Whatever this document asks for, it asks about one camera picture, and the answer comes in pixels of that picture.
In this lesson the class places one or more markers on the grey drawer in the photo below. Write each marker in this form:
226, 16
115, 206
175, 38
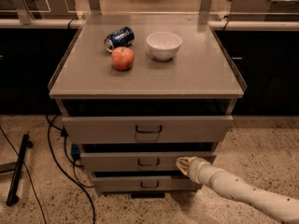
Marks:
116, 130
144, 183
138, 161

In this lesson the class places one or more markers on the grey drawer cabinet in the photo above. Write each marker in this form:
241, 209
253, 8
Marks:
200, 80

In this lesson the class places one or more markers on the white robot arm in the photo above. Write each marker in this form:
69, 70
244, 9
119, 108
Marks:
232, 187

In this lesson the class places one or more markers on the blue soda can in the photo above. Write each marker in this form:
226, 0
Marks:
124, 37

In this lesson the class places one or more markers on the grey top drawer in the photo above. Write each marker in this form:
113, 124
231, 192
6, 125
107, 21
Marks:
116, 130

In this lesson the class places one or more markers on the red apple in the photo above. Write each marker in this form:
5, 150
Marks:
122, 58

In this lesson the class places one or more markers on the padded gripper body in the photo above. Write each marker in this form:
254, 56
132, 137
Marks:
194, 168

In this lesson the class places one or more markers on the grey bottom drawer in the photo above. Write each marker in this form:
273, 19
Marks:
144, 183

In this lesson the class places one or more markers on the white ceramic bowl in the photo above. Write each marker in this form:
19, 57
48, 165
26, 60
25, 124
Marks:
163, 45

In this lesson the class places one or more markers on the black floor stand leg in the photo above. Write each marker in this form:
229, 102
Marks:
12, 197

